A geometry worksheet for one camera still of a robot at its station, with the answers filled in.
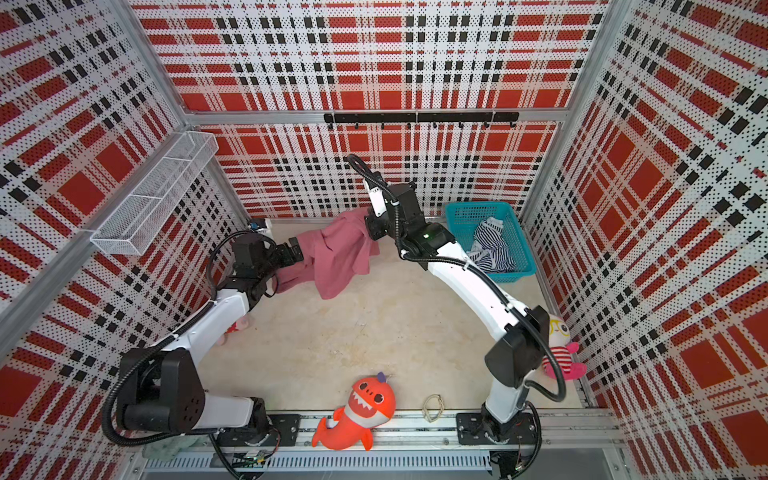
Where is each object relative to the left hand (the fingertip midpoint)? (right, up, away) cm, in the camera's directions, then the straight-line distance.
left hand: (295, 242), depth 88 cm
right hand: (+25, +9, -12) cm, 29 cm away
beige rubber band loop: (+38, -44, -12) cm, 59 cm away
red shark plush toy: (+24, -39, -17) cm, 49 cm away
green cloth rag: (-24, -49, -18) cm, 58 cm away
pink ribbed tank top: (+15, -4, -14) cm, 21 cm away
